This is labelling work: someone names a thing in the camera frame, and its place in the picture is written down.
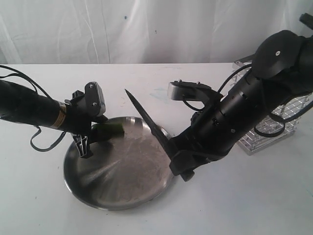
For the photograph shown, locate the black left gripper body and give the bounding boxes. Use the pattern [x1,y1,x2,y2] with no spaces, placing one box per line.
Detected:
[64,90,108,136]

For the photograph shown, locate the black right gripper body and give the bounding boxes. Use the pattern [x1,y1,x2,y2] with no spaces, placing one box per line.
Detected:
[169,112,235,175]

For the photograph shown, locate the black knife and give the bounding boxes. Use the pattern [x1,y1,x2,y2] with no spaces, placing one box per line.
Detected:
[124,88,194,182]

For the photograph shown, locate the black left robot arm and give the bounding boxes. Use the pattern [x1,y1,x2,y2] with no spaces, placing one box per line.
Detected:
[0,81,113,158]

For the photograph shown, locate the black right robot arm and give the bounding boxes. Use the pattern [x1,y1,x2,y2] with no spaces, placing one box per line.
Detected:
[169,30,313,177]

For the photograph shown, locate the green cucumber piece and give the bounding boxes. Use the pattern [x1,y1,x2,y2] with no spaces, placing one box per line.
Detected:
[90,123,125,143]

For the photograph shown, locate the round stainless steel plate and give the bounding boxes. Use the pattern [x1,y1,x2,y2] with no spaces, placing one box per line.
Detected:
[64,117,174,211]

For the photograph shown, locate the white backdrop curtain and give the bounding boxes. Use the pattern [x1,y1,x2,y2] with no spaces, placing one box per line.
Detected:
[0,0,313,64]

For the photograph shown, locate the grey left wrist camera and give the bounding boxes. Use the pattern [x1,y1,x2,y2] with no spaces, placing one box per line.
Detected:
[85,82,106,117]

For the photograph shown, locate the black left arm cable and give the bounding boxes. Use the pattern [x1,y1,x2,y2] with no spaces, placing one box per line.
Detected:
[0,64,67,152]

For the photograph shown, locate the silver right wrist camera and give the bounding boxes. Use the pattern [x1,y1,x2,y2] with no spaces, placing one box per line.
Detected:
[167,80,223,112]

